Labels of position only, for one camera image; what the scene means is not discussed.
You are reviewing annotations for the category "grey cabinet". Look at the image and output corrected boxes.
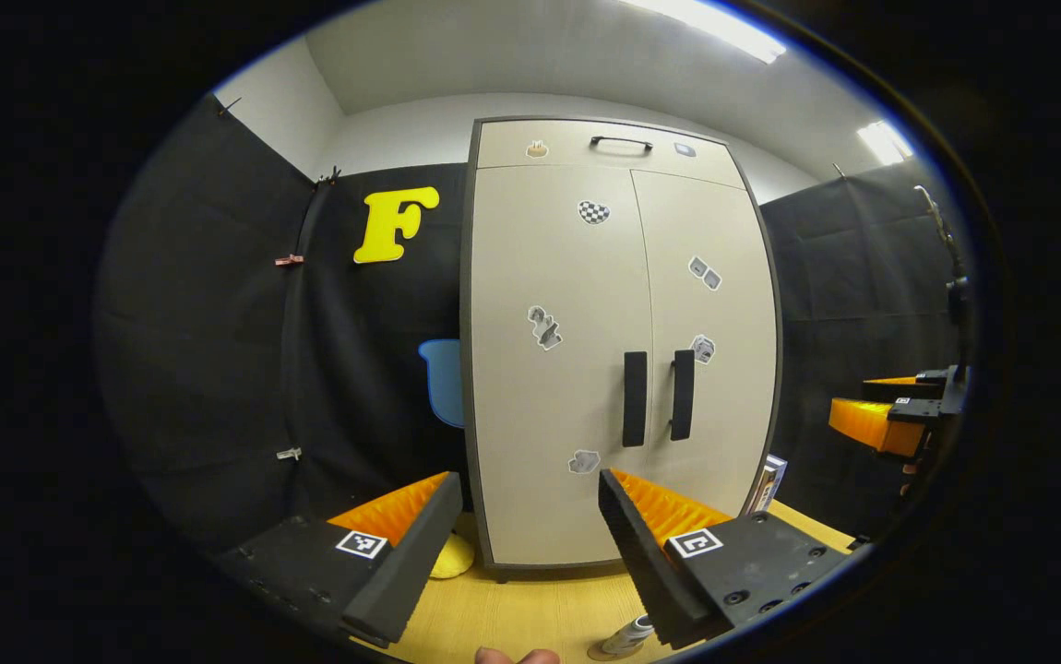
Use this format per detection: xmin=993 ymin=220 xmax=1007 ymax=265
xmin=459 ymin=115 xmax=782 ymax=584

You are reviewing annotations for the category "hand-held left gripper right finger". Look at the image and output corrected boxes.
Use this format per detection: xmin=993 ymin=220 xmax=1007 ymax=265
xmin=597 ymin=468 xmax=856 ymax=650

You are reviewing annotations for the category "white plastic bottle green label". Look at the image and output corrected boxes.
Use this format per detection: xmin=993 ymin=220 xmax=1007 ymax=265
xmin=600 ymin=613 xmax=656 ymax=658

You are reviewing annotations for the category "black cable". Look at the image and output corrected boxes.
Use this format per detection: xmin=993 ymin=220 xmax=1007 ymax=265
xmin=913 ymin=184 xmax=967 ymax=282

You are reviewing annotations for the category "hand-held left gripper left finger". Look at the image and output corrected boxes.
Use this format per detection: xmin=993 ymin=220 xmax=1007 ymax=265
xmin=217 ymin=470 xmax=465 ymax=648

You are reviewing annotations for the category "yellow round object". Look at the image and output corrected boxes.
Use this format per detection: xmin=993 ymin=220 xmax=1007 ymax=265
xmin=429 ymin=533 xmax=476 ymax=580

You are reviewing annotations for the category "beige cabinet drawer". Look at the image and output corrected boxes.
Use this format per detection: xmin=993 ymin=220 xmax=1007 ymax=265
xmin=477 ymin=120 xmax=745 ymax=190

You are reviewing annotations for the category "small white box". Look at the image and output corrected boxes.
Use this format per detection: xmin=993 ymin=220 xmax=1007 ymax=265
xmin=752 ymin=454 xmax=788 ymax=515

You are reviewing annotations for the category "white cabinet door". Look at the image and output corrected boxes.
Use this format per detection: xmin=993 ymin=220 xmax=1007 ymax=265
xmin=471 ymin=166 xmax=653 ymax=565
xmin=632 ymin=171 xmax=779 ymax=517

